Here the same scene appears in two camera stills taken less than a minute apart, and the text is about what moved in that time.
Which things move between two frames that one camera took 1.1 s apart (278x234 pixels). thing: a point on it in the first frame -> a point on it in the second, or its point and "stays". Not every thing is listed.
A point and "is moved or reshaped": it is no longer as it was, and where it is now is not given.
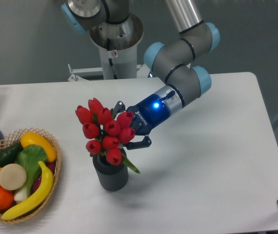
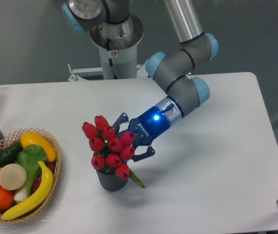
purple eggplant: (51, 166) stays
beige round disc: (12, 176) stays
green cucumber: (8, 156) stays
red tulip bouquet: (107, 132) is moved or reshaped
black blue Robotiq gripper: (150, 113) -> (147, 127)
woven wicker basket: (5, 143) stays
